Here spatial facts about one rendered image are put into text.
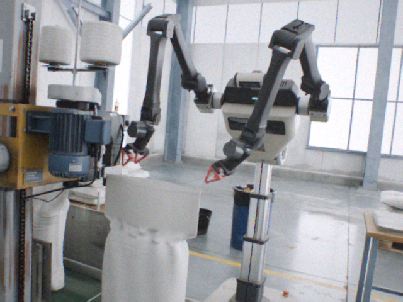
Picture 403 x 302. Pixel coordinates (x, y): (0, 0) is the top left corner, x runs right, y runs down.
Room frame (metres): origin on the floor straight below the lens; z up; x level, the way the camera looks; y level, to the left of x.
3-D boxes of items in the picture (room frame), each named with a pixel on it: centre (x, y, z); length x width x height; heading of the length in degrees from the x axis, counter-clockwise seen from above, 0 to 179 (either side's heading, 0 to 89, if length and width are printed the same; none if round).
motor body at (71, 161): (1.25, 0.49, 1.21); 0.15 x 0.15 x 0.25
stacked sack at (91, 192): (4.41, 1.28, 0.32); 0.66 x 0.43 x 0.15; 158
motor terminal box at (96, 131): (1.26, 0.39, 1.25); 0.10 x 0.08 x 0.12; 1
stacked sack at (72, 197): (4.44, 1.47, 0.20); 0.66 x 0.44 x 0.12; 66
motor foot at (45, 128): (1.25, 0.58, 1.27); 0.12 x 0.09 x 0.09; 156
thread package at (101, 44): (1.39, 0.44, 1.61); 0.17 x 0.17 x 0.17
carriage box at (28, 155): (1.38, 0.70, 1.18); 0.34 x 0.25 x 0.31; 156
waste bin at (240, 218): (3.64, -0.60, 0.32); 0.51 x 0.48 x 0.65; 156
